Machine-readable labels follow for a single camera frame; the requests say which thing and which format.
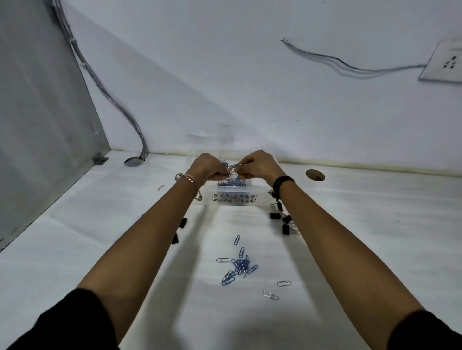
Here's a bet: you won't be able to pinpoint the clear floral plastic container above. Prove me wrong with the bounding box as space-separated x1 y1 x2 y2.
188 149 281 207

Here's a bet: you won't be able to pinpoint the thin grey wall wires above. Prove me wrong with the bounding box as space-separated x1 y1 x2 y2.
280 38 427 75

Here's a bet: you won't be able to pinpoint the person's right hand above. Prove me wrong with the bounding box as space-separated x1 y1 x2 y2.
235 150 288 187

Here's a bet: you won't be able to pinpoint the grey cable bundle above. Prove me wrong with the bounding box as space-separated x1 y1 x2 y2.
46 0 149 161

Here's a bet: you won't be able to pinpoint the person's left forearm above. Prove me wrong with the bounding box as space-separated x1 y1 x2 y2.
77 176 207 343

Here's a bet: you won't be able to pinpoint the chain of paper clips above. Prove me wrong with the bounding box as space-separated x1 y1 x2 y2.
221 160 250 181

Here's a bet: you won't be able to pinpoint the person's black sleeve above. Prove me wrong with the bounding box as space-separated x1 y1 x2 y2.
387 310 462 350
6 288 120 350

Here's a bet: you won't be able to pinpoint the black thread wristband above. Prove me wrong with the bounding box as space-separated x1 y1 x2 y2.
268 175 295 202

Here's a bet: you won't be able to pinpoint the person's left hand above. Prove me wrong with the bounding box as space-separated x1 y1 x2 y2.
186 153 231 187

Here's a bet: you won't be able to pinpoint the person's right forearm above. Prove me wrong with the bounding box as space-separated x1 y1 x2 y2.
277 180 425 350

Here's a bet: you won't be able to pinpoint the rose gold chain bracelet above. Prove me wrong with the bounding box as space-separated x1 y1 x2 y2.
175 173 203 202

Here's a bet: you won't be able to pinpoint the person's black left sleeve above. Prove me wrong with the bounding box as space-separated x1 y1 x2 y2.
6 288 120 350

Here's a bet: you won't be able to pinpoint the white wall socket plate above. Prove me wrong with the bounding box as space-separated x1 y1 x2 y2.
418 37 462 85

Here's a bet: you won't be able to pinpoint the pile of blue paper clips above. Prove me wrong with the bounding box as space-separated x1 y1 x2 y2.
221 255 259 287

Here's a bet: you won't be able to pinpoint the grey partition panel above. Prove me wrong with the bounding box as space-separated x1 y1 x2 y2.
0 0 111 252

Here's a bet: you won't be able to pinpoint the person's black right sleeve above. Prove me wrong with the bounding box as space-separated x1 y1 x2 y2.
387 310 462 350

